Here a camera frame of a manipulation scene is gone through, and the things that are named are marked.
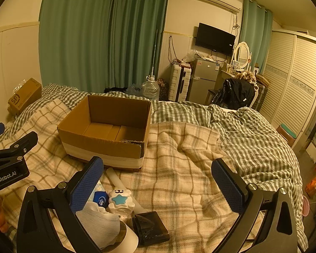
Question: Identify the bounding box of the brown suitcase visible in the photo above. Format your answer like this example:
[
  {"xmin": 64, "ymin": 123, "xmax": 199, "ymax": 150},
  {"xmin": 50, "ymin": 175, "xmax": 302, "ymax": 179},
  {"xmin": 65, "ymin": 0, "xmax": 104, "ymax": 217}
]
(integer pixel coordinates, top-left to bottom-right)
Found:
[{"xmin": 249, "ymin": 80, "xmax": 268, "ymax": 111}]

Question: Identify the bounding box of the wide green curtain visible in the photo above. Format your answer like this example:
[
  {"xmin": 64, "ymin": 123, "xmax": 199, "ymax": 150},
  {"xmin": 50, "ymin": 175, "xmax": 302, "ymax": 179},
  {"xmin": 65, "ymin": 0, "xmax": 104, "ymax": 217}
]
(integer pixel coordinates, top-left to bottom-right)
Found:
[{"xmin": 39, "ymin": 0, "xmax": 171, "ymax": 102}]

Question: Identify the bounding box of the white oval mirror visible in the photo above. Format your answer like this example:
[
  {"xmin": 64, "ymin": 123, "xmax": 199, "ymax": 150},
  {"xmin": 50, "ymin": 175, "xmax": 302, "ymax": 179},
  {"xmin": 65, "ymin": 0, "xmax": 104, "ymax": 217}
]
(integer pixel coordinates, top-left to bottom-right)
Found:
[{"xmin": 233, "ymin": 41, "xmax": 252, "ymax": 69}]

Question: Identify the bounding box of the white plastic tube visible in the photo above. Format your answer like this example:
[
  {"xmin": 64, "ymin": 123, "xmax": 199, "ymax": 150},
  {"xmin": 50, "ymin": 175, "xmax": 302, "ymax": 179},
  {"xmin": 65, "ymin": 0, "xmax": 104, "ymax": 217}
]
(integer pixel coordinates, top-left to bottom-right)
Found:
[{"xmin": 105, "ymin": 167, "xmax": 145, "ymax": 214}]

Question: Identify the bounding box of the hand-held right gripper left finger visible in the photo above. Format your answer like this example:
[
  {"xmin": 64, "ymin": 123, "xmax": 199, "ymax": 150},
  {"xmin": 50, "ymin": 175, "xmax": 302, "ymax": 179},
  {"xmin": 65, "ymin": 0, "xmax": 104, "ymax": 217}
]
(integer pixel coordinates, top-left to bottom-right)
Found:
[{"xmin": 16, "ymin": 156, "xmax": 104, "ymax": 253}]

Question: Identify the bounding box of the black jacket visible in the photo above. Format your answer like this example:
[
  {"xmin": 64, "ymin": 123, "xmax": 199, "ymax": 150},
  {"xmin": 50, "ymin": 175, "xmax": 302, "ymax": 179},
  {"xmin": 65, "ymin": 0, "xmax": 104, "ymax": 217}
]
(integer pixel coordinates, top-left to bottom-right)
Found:
[{"xmin": 212, "ymin": 78, "xmax": 255, "ymax": 110}]

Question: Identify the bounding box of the white bear toy blue star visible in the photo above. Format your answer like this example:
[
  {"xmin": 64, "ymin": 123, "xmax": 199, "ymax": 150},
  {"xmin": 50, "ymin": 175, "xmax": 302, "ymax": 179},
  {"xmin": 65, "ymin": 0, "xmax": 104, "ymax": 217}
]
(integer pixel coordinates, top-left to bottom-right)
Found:
[{"xmin": 107, "ymin": 187, "xmax": 137, "ymax": 218}]

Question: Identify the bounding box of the silver fridge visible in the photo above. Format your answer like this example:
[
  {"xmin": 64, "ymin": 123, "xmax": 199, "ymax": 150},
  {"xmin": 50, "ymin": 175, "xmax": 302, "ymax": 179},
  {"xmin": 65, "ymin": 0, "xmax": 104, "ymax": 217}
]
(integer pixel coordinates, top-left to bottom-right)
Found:
[{"xmin": 186, "ymin": 57, "xmax": 223, "ymax": 103}]

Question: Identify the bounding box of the clear water jug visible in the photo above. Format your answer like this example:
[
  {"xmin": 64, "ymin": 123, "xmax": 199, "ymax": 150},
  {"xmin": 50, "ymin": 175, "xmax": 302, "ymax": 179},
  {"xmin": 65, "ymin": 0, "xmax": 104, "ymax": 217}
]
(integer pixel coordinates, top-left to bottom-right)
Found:
[{"xmin": 142, "ymin": 76, "xmax": 161, "ymax": 101}]

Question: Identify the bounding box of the dark wooden stool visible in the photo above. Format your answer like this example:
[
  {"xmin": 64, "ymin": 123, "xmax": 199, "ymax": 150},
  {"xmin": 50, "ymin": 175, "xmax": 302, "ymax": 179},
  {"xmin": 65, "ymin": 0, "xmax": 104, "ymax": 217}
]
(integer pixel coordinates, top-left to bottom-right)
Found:
[{"xmin": 205, "ymin": 88, "xmax": 219, "ymax": 106}]

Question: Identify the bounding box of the dark patterned bag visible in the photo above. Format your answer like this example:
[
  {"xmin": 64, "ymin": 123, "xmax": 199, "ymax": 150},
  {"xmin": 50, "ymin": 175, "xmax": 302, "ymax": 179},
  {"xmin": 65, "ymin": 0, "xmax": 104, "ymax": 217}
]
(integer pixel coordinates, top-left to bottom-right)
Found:
[{"xmin": 157, "ymin": 78, "xmax": 170, "ymax": 101}]

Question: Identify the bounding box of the stool with green top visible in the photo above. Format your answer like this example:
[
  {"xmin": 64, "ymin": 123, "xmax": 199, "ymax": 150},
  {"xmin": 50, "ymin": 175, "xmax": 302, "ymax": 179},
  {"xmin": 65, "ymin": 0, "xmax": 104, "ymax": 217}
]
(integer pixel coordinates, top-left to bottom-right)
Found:
[{"xmin": 276, "ymin": 123, "xmax": 297, "ymax": 148}]

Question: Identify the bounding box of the small blue packet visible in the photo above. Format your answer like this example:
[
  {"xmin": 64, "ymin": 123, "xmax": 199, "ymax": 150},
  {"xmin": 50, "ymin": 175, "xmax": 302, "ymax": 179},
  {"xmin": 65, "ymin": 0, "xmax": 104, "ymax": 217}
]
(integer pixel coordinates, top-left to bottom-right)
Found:
[{"xmin": 93, "ymin": 191, "xmax": 108, "ymax": 207}]

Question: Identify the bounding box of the crumpled plastic bag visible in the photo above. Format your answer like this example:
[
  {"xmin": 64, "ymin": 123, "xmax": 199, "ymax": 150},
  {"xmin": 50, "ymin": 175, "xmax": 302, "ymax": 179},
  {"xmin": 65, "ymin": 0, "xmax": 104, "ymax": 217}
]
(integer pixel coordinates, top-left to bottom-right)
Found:
[{"xmin": 183, "ymin": 50, "xmax": 201, "ymax": 64}]

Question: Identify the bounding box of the black plastic container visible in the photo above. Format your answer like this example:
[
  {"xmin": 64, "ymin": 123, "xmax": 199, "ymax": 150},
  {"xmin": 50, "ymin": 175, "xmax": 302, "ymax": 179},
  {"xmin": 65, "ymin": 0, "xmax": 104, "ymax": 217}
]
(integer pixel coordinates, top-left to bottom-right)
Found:
[{"xmin": 132, "ymin": 211, "xmax": 169, "ymax": 246}]

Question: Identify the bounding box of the thin metal pole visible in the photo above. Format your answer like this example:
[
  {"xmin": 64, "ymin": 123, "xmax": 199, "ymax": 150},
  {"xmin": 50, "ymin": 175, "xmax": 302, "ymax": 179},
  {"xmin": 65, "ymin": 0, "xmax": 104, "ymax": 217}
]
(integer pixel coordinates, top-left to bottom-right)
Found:
[{"xmin": 151, "ymin": 29, "xmax": 158, "ymax": 78}]

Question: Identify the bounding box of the black wall television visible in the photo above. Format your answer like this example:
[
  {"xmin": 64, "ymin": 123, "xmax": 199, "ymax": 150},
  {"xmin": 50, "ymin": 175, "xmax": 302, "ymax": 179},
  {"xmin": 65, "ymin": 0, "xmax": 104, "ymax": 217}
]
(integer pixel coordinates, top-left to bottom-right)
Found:
[{"xmin": 195, "ymin": 23, "xmax": 236, "ymax": 57}]

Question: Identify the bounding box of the white suitcase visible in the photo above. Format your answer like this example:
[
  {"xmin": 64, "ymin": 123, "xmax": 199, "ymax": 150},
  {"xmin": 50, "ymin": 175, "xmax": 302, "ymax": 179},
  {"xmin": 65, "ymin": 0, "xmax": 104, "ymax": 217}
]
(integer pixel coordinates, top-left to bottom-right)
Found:
[{"xmin": 169, "ymin": 64, "xmax": 192, "ymax": 103}]

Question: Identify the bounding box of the white slatted wardrobe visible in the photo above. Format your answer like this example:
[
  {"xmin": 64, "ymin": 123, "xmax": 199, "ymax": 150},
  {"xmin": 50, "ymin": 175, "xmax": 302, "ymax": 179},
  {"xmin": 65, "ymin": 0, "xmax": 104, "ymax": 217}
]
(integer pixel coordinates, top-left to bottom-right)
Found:
[{"xmin": 258, "ymin": 29, "xmax": 316, "ymax": 153}]

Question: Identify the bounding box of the person's left hand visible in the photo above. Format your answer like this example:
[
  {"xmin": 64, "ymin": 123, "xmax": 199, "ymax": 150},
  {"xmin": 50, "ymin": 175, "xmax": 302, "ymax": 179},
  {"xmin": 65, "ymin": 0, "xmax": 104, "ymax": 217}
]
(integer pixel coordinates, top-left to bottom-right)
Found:
[{"xmin": 0, "ymin": 192, "xmax": 10, "ymax": 234}]

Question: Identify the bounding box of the orange bag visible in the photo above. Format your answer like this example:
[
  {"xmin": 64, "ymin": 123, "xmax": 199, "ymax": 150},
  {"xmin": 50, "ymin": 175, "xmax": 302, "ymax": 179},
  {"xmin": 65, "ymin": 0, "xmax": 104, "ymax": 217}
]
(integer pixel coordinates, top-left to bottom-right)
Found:
[{"xmin": 305, "ymin": 176, "xmax": 316, "ymax": 198}]

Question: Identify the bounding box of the narrow green curtain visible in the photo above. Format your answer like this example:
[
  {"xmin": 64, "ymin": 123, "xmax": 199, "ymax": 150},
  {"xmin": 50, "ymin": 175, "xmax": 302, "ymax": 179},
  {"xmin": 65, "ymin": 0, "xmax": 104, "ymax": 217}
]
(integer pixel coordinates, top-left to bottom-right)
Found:
[{"xmin": 238, "ymin": 0, "xmax": 274, "ymax": 71}]

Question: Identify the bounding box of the beige plaid blanket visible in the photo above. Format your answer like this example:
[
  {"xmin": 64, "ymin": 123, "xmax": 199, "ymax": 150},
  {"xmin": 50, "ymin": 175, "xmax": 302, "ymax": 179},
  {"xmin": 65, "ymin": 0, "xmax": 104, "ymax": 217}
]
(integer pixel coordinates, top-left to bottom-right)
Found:
[{"xmin": 0, "ymin": 97, "xmax": 269, "ymax": 253}]

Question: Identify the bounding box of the white gauze cloth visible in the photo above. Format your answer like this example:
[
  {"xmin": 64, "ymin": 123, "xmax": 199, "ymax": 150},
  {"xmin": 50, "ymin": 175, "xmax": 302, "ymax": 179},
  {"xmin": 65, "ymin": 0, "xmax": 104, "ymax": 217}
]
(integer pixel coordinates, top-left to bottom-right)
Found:
[{"xmin": 76, "ymin": 204, "xmax": 122, "ymax": 249}]

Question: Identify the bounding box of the pink basin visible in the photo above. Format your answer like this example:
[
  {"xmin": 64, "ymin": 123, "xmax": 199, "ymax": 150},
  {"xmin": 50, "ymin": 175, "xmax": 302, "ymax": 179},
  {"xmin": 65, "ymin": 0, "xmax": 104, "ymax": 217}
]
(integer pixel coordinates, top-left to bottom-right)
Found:
[{"xmin": 302, "ymin": 196, "xmax": 311, "ymax": 218}]

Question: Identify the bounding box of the small printed cardboard box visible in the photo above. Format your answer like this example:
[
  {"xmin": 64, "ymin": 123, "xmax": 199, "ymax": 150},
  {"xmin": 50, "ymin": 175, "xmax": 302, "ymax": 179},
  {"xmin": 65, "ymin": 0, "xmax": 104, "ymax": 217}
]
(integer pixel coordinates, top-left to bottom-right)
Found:
[{"xmin": 7, "ymin": 78, "xmax": 43, "ymax": 116}]

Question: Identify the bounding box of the black floor bag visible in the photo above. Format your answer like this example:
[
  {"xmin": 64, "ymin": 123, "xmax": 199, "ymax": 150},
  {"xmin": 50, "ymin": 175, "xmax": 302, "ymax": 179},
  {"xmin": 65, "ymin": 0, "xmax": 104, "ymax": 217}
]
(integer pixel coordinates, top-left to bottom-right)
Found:
[{"xmin": 104, "ymin": 87, "xmax": 128, "ymax": 94}]

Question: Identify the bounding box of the green checked duvet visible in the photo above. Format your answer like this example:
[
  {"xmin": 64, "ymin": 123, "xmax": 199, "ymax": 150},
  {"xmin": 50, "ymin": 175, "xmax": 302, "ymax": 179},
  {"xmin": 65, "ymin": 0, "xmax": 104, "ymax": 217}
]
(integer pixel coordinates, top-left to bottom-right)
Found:
[{"xmin": 5, "ymin": 83, "xmax": 310, "ymax": 251}]

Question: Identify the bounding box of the white tape roll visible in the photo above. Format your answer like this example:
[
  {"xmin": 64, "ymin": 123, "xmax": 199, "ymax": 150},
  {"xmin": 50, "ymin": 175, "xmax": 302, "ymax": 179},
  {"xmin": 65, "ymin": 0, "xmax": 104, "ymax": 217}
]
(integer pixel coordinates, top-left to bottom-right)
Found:
[{"xmin": 100, "ymin": 220, "xmax": 139, "ymax": 253}]

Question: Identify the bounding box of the wooden dressing table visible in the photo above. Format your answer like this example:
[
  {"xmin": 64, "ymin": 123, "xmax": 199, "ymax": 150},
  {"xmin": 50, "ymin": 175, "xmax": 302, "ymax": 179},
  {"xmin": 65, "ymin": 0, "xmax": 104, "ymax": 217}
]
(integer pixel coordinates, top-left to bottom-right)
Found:
[{"xmin": 216, "ymin": 70, "xmax": 243, "ymax": 90}]

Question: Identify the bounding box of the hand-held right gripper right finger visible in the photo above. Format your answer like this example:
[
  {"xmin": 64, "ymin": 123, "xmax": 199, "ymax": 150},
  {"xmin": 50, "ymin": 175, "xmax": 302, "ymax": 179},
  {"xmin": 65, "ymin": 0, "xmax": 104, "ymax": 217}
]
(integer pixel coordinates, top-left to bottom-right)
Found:
[{"xmin": 211, "ymin": 159, "xmax": 298, "ymax": 253}]

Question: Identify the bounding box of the clear plastic bag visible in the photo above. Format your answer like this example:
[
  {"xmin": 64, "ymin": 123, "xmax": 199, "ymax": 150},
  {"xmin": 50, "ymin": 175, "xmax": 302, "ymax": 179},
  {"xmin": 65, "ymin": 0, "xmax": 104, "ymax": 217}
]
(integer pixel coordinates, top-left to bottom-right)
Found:
[{"xmin": 126, "ymin": 83, "xmax": 143, "ymax": 98}]

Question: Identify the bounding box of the patterned scarf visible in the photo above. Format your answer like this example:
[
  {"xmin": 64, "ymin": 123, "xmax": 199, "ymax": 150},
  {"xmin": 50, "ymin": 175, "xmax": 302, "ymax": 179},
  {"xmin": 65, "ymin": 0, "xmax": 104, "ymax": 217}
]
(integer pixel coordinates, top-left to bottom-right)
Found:
[{"xmin": 236, "ymin": 71, "xmax": 257, "ymax": 85}]

